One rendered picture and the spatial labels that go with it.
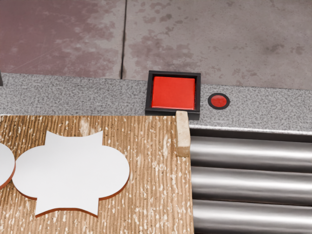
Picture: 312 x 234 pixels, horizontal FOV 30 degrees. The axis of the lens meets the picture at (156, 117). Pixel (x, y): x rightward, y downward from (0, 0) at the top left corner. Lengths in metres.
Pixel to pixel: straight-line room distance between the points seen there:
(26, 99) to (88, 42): 1.40
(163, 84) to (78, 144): 0.16
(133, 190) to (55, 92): 0.21
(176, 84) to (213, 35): 1.45
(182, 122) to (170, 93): 0.09
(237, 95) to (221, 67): 1.31
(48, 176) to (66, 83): 0.18
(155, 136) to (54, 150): 0.13
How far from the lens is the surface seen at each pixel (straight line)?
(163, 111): 0.80
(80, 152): 0.75
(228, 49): 2.22
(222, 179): 0.75
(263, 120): 0.82
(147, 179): 0.73
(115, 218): 0.70
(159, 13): 2.35
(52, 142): 0.76
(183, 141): 0.73
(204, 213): 0.73
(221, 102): 0.84
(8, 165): 0.74
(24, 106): 0.84
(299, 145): 0.81
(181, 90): 0.83
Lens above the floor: 1.55
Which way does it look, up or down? 51 degrees down
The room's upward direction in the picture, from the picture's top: 1 degrees clockwise
